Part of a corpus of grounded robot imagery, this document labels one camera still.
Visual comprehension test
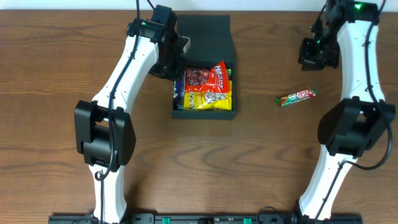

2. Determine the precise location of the black box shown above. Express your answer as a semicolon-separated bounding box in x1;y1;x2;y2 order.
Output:
172;15;236;119

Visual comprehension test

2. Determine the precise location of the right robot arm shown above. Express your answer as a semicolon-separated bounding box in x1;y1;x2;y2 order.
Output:
290;0;396;223

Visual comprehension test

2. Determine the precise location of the yellow nuts bag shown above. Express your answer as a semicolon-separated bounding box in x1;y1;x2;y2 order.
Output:
183;80;233;111

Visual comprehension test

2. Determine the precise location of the red Hacks candy bag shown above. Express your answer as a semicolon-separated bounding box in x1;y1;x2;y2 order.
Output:
185;60;230;93

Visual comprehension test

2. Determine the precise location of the purple Dairy Milk bar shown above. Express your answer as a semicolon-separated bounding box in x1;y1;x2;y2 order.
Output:
173;80;185;110

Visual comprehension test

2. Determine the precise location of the red green KitKat bar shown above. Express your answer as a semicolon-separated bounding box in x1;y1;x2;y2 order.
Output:
275;87;318;107

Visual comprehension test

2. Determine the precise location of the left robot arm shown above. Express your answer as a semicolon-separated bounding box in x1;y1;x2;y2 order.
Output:
74;5;190;223

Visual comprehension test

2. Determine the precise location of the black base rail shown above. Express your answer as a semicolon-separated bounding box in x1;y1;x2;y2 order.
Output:
48;213;363;224

